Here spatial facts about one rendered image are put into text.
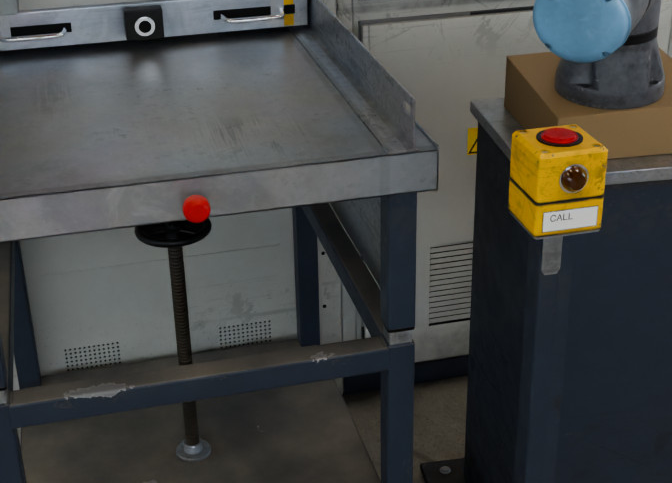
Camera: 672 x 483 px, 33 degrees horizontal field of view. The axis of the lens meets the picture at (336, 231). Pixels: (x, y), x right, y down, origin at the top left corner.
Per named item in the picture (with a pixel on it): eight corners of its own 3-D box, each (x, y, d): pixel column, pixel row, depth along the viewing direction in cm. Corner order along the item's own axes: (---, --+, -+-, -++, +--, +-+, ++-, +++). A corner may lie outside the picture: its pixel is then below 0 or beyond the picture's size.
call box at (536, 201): (602, 232, 122) (610, 146, 118) (534, 242, 121) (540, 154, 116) (570, 203, 129) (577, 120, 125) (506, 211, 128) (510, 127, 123)
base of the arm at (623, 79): (645, 64, 165) (652, 0, 160) (678, 106, 152) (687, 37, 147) (544, 70, 165) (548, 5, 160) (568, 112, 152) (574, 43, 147)
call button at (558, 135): (583, 151, 120) (585, 137, 119) (549, 155, 119) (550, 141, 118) (568, 138, 123) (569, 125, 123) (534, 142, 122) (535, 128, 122)
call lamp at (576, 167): (592, 196, 118) (595, 166, 117) (562, 199, 118) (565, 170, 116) (586, 190, 120) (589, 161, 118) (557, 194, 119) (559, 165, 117)
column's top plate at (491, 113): (659, 97, 182) (660, 85, 181) (757, 172, 154) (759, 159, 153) (469, 111, 178) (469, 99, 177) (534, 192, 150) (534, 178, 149)
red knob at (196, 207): (212, 224, 131) (211, 199, 130) (185, 227, 130) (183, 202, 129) (207, 209, 135) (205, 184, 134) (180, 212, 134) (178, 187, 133)
